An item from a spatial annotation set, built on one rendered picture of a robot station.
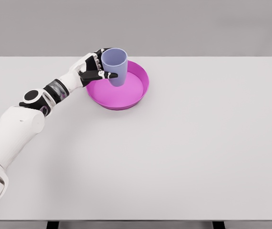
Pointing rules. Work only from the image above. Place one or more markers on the lavender plastic cup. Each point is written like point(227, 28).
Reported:
point(115, 64)

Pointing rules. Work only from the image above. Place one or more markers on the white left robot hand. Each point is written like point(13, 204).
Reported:
point(86, 65)

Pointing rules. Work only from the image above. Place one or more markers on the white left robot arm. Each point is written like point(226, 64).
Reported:
point(16, 128)

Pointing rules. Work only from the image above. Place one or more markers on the magenta round plate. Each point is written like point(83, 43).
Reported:
point(123, 94)

